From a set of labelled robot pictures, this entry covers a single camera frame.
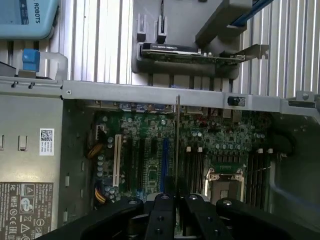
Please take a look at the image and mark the RAM slot with white latch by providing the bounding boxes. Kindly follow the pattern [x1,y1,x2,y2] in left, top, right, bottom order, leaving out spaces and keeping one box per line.
[196,146,205,198]
[265,147,274,201]
[185,146,193,198]
[256,147,265,204]

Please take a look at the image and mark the grey regulatory label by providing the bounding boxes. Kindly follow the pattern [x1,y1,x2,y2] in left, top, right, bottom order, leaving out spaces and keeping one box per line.
[0,181,54,240]

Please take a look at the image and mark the black graphics card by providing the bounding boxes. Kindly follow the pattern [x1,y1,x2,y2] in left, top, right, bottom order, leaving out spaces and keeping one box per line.
[139,42,270,69]

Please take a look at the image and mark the blue plastic case latch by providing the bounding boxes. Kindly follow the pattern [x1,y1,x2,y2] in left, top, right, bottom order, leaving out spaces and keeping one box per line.
[21,48,41,74]

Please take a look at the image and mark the CPU socket with metal frame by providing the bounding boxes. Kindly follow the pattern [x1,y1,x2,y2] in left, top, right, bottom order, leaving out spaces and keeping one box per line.
[204,163,248,204]

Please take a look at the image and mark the white QR code sticker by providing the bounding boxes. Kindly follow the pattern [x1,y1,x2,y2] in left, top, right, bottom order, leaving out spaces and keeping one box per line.
[39,127,55,156]

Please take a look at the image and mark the grey power supply unit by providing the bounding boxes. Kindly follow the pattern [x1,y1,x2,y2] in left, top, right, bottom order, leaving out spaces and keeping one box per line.
[0,94,64,240]

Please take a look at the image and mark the light blue teach pendant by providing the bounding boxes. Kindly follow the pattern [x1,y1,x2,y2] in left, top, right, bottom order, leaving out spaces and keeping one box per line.
[0,0,60,41]

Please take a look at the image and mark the thick black cable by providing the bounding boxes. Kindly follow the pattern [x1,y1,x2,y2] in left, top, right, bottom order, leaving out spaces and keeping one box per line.
[271,128,297,157]

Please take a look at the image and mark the long black expansion slot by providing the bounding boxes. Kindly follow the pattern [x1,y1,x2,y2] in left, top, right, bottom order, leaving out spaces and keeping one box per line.
[138,136,146,194]
[125,136,134,190]

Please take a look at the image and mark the black case lock knob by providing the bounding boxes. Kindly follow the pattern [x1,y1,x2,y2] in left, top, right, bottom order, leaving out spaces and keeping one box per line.
[227,95,247,108]

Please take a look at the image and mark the grey parts rack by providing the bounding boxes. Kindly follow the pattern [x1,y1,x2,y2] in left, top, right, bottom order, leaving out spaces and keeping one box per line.
[130,0,254,81]

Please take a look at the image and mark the white expansion slot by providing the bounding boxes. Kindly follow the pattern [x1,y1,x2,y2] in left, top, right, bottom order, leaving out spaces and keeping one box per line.
[112,133,123,188]

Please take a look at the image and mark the blue expansion slot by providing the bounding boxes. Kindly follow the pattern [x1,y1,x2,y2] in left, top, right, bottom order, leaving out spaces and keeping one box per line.
[161,136,169,194]

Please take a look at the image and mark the blue strip on rack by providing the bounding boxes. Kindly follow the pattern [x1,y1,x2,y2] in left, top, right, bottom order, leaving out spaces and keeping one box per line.
[229,0,266,28]

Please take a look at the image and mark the green motherboard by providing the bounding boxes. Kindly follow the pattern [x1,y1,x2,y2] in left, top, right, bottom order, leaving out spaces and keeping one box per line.
[86,99,276,218]

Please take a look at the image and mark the silver metal PC case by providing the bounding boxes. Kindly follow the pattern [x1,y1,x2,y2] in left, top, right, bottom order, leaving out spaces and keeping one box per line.
[0,53,320,240]

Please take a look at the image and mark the yellow and black wire bundle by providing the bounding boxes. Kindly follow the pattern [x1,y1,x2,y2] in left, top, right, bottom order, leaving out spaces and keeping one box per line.
[93,186,109,205]
[86,141,106,159]

